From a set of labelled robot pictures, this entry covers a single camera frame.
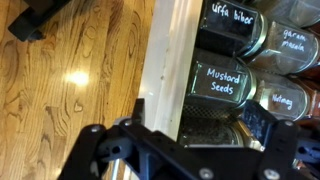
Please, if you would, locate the urfa biber labelled spice jar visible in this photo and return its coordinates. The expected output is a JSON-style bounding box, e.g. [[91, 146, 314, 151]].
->
[[195, 0, 269, 58]]

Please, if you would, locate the nutmeg labelled spice jar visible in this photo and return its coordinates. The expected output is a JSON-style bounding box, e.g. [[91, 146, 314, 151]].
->
[[253, 71, 312, 122]]

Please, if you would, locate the black stand foot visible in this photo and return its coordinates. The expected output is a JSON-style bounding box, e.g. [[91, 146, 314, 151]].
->
[[7, 0, 73, 43]]

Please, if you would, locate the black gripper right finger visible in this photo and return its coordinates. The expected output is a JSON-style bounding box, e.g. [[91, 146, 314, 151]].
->
[[242, 99, 299, 180]]

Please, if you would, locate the cumin labelled spice jar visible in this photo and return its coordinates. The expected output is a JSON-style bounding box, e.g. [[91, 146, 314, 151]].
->
[[248, 0, 320, 29]]

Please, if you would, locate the mustard seeds labelled spice jar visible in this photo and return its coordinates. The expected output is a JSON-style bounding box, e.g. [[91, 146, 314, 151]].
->
[[184, 49, 258, 112]]

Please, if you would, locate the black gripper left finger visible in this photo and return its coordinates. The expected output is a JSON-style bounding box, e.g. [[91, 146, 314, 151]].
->
[[59, 98, 148, 180]]

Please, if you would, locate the black pepper labelled spice jar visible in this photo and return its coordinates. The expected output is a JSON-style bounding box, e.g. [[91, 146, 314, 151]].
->
[[177, 105, 248, 148]]

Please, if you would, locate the light wooden spice drawer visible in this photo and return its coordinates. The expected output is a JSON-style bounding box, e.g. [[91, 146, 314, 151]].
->
[[138, 0, 320, 151]]

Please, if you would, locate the garam masala labelled spice jar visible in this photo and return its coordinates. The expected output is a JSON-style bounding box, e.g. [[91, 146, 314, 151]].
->
[[247, 20, 320, 76]]

